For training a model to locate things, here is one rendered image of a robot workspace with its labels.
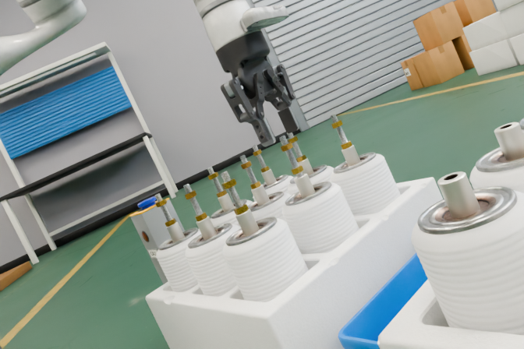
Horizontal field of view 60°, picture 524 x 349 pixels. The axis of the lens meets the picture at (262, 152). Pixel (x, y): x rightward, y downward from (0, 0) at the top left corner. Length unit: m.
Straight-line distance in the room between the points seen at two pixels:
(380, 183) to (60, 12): 0.61
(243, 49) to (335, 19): 5.42
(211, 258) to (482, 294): 0.41
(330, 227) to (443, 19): 3.75
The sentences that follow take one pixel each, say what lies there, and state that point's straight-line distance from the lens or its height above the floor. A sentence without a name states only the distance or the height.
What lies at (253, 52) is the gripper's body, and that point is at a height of 0.47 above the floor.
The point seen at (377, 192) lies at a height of 0.20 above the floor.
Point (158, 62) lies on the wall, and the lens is 5.76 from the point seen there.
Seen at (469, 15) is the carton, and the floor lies 0.43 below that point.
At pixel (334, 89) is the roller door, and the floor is 0.31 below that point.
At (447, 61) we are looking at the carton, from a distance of 4.25.
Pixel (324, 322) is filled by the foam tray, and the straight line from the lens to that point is 0.59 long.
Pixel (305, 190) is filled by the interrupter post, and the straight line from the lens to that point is 0.67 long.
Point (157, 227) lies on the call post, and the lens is 0.96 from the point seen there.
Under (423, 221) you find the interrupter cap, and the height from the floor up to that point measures 0.25.
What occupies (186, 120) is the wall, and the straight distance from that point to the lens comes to 5.66.
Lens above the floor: 0.39
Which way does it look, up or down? 4 degrees down
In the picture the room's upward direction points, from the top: 25 degrees counter-clockwise
